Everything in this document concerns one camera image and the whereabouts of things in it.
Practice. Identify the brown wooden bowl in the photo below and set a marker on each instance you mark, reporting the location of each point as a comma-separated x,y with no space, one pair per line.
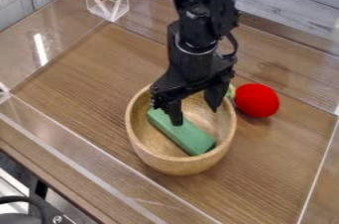
154,147

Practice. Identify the clear acrylic front wall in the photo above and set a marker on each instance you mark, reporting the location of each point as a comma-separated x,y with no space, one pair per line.
113,191

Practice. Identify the black table clamp bracket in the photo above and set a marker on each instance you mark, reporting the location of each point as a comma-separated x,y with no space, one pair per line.
26,206

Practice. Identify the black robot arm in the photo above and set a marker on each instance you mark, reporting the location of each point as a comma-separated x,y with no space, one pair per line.
206,22

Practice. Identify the green rectangular block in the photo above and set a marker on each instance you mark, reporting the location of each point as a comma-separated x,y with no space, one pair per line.
189,137

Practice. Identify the red plush strawberry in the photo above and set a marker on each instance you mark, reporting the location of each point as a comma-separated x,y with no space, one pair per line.
255,99

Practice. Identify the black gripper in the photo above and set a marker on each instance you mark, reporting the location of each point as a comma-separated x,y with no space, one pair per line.
195,71

